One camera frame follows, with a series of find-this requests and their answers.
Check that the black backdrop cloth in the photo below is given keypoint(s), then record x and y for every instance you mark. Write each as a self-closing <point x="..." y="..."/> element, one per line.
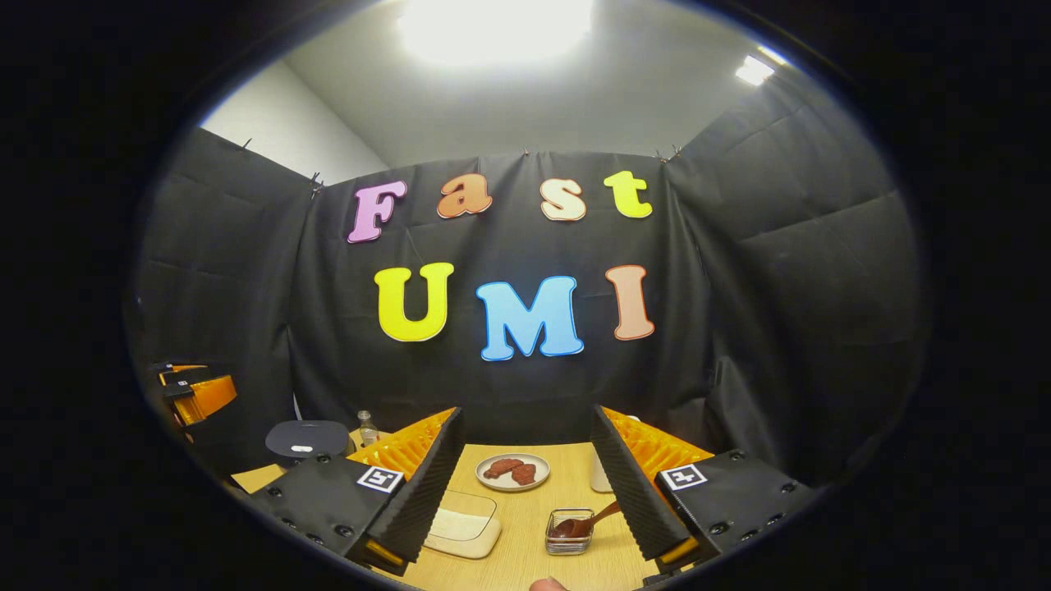
<point x="739" y="328"/>

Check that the large ceiling light panel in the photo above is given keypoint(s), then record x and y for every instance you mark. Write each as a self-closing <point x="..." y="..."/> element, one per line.
<point x="493" y="29"/>

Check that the small clear glass bottle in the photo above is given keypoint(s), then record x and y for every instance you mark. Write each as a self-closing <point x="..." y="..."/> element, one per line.
<point x="368" y="431"/>

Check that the round white plate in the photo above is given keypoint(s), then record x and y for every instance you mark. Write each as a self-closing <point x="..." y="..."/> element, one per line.
<point x="543" y="472"/>

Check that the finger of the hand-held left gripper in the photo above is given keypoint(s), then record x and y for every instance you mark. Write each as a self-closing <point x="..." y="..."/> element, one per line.
<point x="215" y="396"/>
<point x="187" y="376"/>

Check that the dark grey rice cooker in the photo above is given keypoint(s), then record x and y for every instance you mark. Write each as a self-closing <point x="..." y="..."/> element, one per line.
<point x="308" y="435"/>

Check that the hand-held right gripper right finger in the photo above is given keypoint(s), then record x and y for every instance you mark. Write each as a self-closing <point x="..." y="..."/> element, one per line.
<point x="628" y="492"/>

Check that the brown fried meat piece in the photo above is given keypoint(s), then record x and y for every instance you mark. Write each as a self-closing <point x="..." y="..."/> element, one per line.
<point x="525" y="474"/>
<point x="501" y="468"/>

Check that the brown wooden spoon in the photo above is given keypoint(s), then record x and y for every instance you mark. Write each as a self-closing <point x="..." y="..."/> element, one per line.
<point x="575" y="525"/>

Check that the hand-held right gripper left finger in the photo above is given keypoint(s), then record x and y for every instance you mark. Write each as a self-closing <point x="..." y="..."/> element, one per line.
<point x="427" y="492"/>

